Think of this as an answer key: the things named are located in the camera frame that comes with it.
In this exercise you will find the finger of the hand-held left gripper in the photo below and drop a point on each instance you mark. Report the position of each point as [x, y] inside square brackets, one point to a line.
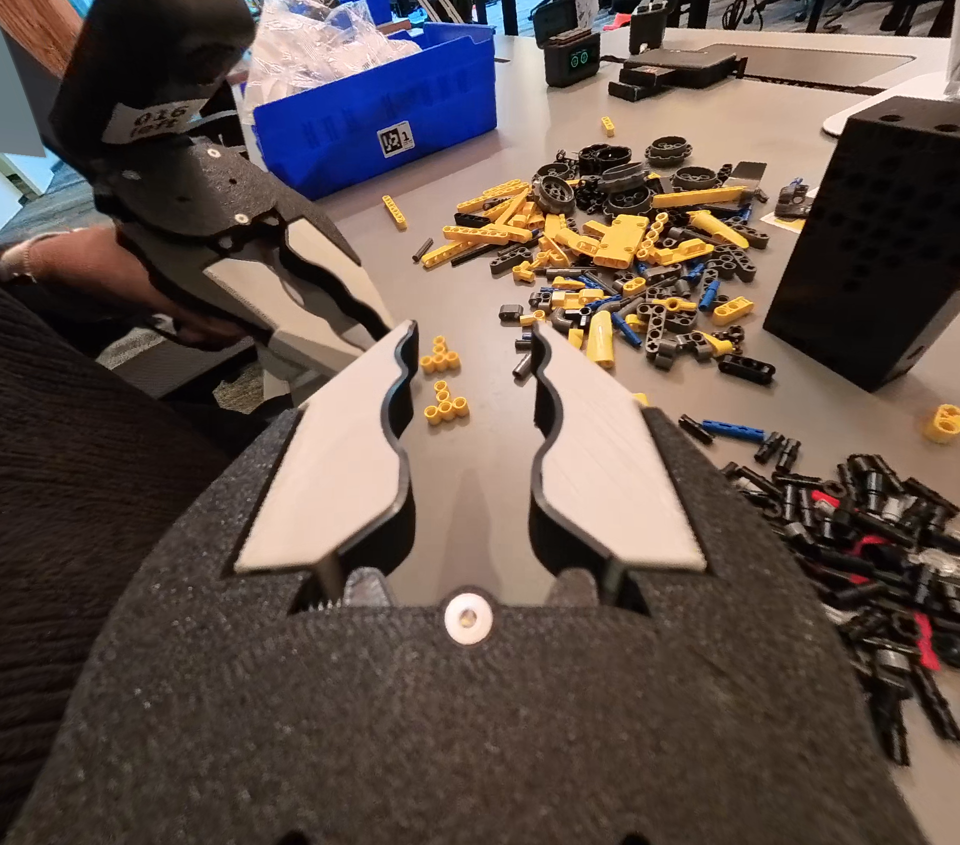
[322, 245]
[255, 290]

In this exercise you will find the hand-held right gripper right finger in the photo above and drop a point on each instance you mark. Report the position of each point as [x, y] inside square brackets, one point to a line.
[622, 470]

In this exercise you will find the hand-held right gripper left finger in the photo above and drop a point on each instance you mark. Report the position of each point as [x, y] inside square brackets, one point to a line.
[322, 470]

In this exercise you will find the pile of yellow building pieces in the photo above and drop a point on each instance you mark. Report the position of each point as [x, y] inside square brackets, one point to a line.
[619, 237]

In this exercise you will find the black perforated block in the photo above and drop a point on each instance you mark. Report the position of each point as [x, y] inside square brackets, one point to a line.
[862, 260]

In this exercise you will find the person's left hand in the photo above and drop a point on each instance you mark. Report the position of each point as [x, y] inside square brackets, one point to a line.
[97, 267]

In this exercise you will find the long yellow beam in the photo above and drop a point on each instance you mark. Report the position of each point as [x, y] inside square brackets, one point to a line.
[394, 212]

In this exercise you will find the grey chair armrest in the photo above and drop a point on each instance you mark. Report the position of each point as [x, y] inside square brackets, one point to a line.
[187, 372]

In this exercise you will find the blue plastic bin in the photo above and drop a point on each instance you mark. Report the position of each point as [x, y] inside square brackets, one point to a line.
[337, 125]

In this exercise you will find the silver wristband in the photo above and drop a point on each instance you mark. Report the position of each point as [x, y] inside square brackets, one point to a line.
[22, 256]

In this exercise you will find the clear plastic bags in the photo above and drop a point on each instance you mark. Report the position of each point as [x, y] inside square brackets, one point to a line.
[315, 42]

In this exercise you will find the pile of black red pins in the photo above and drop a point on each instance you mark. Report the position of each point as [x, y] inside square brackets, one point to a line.
[862, 507]

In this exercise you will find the person's black sweater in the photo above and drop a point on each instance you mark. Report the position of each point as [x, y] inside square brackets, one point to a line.
[75, 485]

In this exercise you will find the black charging case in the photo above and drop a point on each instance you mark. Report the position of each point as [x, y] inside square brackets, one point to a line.
[574, 61]

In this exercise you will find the dark grey building piece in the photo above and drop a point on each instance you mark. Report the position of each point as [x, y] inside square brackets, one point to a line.
[793, 200]

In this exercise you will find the yellow cube connector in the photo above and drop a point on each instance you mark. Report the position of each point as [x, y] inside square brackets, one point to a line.
[943, 425]

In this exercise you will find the small black device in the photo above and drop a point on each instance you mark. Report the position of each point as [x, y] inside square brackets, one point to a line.
[646, 31]

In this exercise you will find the black hub device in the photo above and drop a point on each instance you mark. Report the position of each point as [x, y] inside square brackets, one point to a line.
[675, 72]

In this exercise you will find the silver lamp on white base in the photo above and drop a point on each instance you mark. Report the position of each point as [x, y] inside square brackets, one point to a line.
[926, 86]

